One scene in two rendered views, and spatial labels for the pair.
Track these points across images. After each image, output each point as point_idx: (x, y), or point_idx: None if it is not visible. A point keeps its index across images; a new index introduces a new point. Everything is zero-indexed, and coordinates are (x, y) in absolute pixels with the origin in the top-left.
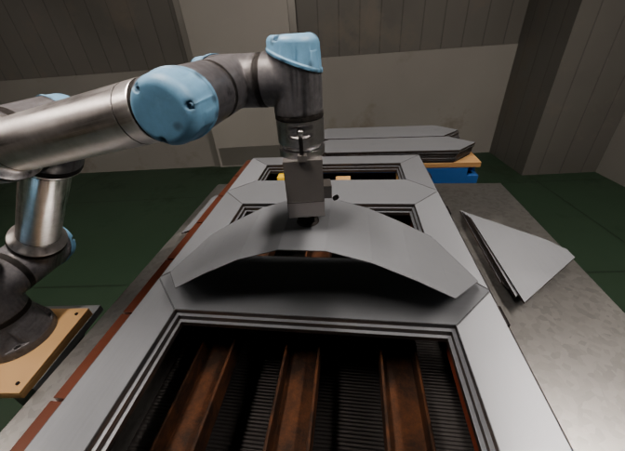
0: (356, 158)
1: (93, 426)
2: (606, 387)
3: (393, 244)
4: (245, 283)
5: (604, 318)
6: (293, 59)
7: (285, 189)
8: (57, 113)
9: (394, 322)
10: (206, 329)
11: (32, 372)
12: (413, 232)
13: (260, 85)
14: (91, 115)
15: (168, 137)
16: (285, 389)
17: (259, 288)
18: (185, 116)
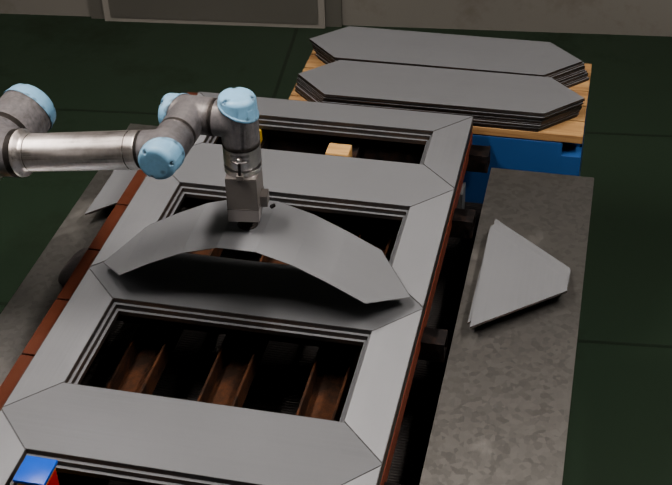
0: (369, 113)
1: (68, 365)
2: (496, 396)
3: (325, 252)
4: (182, 281)
5: (550, 351)
6: (235, 117)
7: (226, 198)
8: (83, 148)
9: (319, 324)
10: (120, 347)
11: None
12: (358, 243)
13: (212, 127)
14: (107, 154)
15: (156, 176)
16: (214, 388)
17: (196, 287)
18: (168, 168)
